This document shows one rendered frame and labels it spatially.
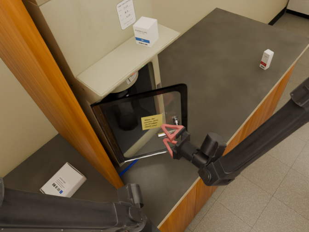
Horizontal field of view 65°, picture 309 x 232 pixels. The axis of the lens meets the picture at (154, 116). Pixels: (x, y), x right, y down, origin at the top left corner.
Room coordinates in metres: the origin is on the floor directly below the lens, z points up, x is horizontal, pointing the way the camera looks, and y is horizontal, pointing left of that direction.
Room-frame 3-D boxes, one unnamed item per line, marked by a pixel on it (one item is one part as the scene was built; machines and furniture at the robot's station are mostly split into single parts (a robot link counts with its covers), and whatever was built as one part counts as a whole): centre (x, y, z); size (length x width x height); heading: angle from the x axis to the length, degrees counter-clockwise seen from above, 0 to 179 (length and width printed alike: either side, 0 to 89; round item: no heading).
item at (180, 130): (0.46, -0.05, 1.23); 0.09 x 0.07 x 0.07; 39
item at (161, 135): (0.50, -0.04, 1.20); 0.10 x 0.05 x 0.03; 94
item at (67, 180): (0.48, 0.45, 0.96); 0.16 x 0.12 x 0.04; 135
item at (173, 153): (0.46, -0.05, 1.16); 0.09 x 0.07 x 0.07; 39
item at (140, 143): (0.53, 0.03, 1.19); 0.30 x 0.01 x 0.40; 94
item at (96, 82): (0.57, 0.04, 1.46); 0.32 x 0.11 x 0.10; 129
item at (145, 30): (0.62, -0.02, 1.54); 0.05 x 0.05 x 0.06; 53
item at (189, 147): (0.40, -0.09, 1.20); 0.07 x 0.07 x 0.10; 39
